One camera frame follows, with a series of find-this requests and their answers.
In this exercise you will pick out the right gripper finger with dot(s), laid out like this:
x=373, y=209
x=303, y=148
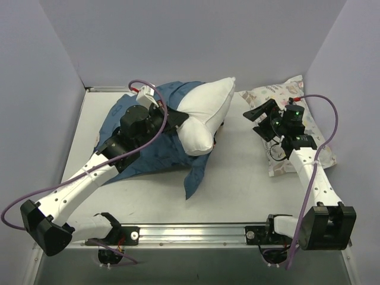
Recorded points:
x=265, y=132
x=265, y=108

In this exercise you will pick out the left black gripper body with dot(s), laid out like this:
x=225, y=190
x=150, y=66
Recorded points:
x=165, y=117

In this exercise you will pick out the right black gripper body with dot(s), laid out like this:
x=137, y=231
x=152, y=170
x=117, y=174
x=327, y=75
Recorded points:
x=265, y=122

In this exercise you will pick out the white pillow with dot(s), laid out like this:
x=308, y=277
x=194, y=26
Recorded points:
x=207, y=106

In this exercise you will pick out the blue letter-print pillowcase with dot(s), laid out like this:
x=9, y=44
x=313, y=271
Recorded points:
x=165, y=152

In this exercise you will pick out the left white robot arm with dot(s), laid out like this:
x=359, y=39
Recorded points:
x=48, y=220

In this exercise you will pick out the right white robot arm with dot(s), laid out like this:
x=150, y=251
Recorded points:
x=324, y=222

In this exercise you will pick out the floral deer-print pillow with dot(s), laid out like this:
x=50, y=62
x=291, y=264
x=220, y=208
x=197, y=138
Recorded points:
x=278, y=150

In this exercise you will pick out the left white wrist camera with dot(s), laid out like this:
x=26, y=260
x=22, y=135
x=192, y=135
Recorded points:
x=145, y=96

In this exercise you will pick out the rear aluminium rail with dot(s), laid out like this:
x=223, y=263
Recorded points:
x=108, y=89

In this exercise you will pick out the aluminium rail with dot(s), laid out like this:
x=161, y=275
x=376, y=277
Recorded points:
x=108, y=89
x=195, y=235

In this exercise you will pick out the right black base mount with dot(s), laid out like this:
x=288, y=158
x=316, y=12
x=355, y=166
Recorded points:
x=260, y=235

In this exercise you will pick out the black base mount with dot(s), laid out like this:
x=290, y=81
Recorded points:
x=129, y=236
x=260, y=235

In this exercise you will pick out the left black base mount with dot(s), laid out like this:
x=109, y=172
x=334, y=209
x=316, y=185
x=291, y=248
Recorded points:
x=129, y=236

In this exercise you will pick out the front aluminium rail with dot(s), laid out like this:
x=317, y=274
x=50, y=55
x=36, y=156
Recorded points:
x=195, y=235

